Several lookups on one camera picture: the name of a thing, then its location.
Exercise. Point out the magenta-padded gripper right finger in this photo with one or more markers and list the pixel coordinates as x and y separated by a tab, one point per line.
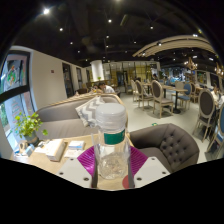
150	170

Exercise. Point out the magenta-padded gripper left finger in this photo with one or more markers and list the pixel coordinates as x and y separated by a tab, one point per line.
74	171

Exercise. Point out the clear white-capped water bottle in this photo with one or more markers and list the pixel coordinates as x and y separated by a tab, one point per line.
111	146

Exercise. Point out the flat round red coaster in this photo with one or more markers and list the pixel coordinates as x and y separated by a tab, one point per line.
125	182

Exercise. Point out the grey tufted armchair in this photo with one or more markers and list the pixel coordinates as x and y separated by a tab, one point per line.
166	143

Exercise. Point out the grey curved sofa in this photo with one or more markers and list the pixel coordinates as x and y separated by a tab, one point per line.
56	115

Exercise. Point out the grey chevron cushion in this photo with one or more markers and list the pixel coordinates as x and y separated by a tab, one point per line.
87	111

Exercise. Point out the green potted plant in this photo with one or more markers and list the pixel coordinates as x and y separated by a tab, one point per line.
28	125

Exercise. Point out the group of dining chairs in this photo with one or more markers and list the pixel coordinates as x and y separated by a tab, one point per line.
158	95

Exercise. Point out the person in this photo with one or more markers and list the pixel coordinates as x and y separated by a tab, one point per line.
94	89
106	88

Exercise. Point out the white round pillar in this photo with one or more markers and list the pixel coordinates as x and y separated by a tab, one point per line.
97	70

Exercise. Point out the curved beige ceiling fixture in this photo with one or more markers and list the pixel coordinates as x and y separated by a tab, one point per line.
173	43

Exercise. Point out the group of ceiling lights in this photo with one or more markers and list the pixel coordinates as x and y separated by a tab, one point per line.
46	11

